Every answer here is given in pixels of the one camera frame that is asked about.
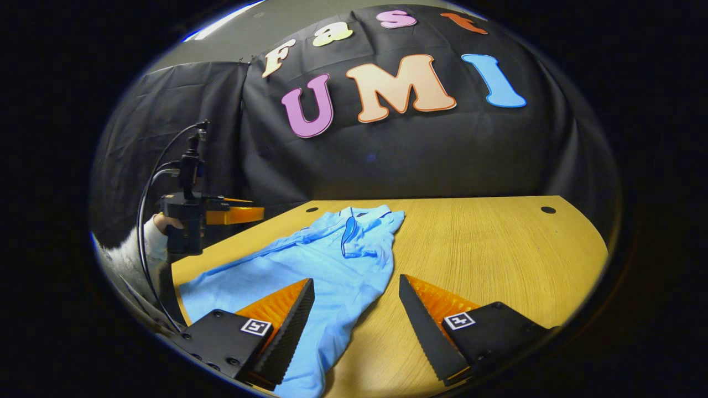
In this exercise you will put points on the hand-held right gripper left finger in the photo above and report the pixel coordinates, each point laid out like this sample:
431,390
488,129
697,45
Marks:
290,331

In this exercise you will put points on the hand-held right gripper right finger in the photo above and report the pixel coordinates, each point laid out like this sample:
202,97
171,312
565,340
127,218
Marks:
426,331

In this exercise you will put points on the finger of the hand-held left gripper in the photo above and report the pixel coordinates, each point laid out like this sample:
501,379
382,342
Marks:
238,214

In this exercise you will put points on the light blue T-shirt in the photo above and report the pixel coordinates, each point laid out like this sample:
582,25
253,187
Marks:
332,265

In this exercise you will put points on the black backdrop cloth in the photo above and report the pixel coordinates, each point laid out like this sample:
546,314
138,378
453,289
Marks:
415,155

